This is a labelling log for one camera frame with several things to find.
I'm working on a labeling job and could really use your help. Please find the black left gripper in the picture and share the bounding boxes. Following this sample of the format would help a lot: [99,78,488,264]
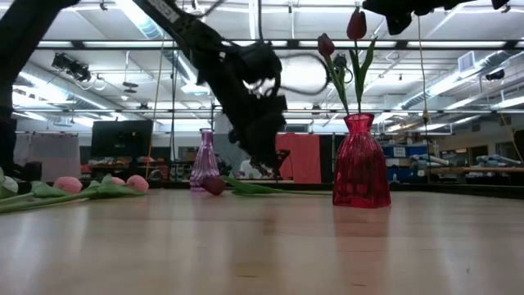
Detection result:
[192,40,287,168]

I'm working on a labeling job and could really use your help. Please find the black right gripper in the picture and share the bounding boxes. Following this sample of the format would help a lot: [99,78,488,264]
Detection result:
[362,0,451,36]

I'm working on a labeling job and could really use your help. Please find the black aluminium table frame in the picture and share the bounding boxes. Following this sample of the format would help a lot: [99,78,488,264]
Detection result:
[0,39,524,200]

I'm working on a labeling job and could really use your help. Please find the thin knotted hanging cord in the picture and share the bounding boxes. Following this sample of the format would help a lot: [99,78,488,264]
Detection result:
[416,14,431,165]

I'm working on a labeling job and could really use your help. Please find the black looped gripper cable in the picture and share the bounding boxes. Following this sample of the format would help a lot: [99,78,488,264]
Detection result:
[281,52,331,98]

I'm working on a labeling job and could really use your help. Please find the black monitor screen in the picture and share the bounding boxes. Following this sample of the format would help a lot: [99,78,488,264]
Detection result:
[90,120,154,159]

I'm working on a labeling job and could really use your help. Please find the red ribbed glass vase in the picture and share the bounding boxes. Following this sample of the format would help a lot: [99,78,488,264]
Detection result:
[332,113,391,209]

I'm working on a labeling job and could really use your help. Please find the person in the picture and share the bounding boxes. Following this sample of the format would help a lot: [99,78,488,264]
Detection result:
[239,157,267,180]

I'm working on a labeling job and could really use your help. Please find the pink-purple ribbed glass vase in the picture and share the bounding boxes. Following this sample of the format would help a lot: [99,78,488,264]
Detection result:
[190,128,220,192]

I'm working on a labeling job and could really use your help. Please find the blue storage bins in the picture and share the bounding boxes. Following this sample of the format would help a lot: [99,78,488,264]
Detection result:
[380,143,429,184]

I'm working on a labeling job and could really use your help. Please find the orange wall panel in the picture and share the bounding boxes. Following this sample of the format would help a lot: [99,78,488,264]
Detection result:
[274,133,323,184]

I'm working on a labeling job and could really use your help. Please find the grey partition panel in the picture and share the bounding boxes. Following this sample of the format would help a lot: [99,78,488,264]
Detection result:
[14,133,81,183]

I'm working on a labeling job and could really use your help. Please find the black ceiling camera mount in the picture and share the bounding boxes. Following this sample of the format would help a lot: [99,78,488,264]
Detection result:
[51,52,93,84]

